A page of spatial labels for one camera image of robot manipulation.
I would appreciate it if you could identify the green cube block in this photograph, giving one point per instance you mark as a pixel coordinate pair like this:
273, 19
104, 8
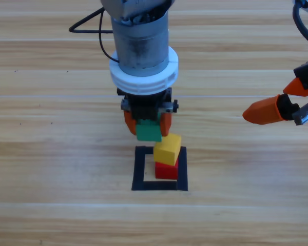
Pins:
149, 133

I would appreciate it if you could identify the yellow cube block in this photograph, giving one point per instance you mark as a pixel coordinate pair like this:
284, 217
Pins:
166, 152

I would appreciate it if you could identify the red cube block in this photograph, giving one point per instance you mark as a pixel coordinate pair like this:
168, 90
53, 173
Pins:
165, 173

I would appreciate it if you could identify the black tape rectangle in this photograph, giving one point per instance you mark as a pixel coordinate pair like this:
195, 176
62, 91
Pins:
139, 169

